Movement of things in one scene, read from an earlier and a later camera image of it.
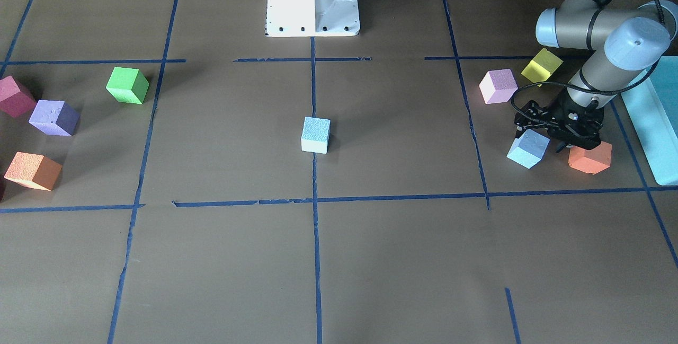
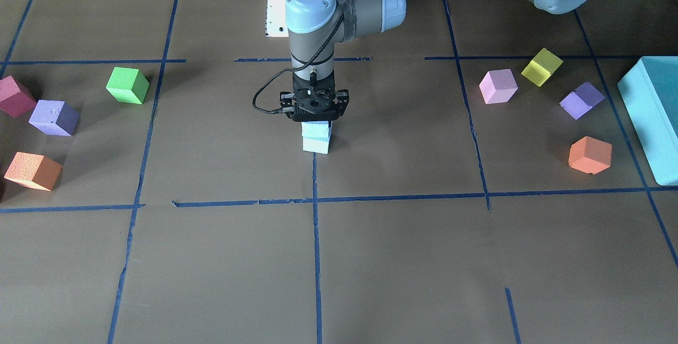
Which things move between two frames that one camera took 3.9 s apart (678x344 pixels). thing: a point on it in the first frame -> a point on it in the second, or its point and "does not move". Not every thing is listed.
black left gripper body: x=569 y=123 -> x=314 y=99
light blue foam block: x=529 y=149 -> x=317 y=129
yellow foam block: x=541 y=67 does not move
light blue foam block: x=315 y=135 does not move
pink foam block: x=498 y=86 does not move
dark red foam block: x=16 y=100 does not move
